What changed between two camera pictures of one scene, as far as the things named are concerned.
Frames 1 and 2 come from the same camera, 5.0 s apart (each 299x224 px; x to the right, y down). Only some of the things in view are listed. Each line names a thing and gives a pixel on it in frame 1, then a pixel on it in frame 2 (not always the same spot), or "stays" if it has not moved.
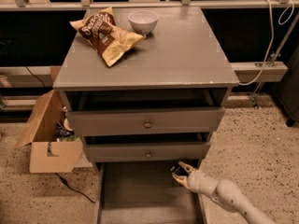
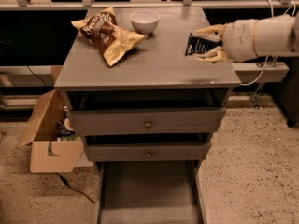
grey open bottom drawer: (144, 192) stays
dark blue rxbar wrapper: (179, 170) -> (197, 46)
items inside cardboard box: (64, 131) stays
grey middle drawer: (147, 151) stays
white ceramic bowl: (143, 21) stays
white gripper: (197, 180) -> (239, 40)
